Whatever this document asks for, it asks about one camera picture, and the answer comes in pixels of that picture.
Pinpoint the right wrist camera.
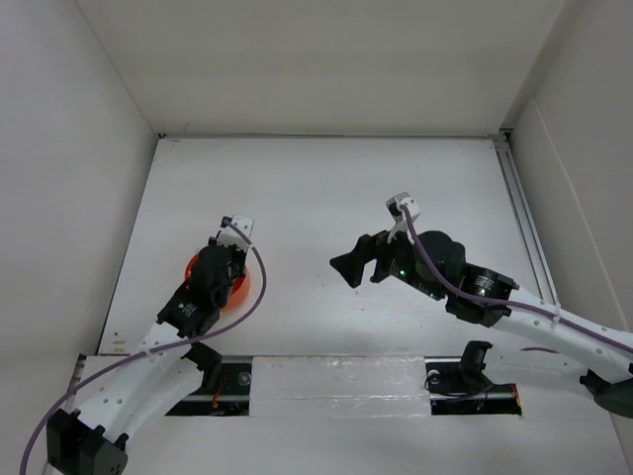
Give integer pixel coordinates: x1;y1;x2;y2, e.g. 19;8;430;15
386;192;420;242

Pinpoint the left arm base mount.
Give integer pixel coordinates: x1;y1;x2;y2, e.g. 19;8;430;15
166;358;252;417

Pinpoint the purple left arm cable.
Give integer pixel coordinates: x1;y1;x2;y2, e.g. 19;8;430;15
18;217;271;475

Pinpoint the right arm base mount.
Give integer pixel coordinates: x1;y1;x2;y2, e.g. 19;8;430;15
424;360;522;416

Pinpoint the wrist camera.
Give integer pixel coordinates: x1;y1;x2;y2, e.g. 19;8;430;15
386;192;420;242
216;214;254;253

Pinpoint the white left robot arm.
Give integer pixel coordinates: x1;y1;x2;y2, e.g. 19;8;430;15
40;237;251;474

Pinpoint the aluminium rail right side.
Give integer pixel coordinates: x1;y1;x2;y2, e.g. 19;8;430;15
493;129;559;304

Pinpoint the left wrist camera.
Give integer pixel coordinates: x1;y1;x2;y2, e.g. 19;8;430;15
216;214;254;253

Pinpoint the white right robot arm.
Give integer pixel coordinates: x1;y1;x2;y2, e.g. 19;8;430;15
329;231;632;418

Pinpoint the orange round divided container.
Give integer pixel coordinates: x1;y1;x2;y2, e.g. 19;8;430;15
184;253;251;312

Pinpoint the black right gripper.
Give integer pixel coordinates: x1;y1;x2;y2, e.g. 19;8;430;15
329;219;445;301

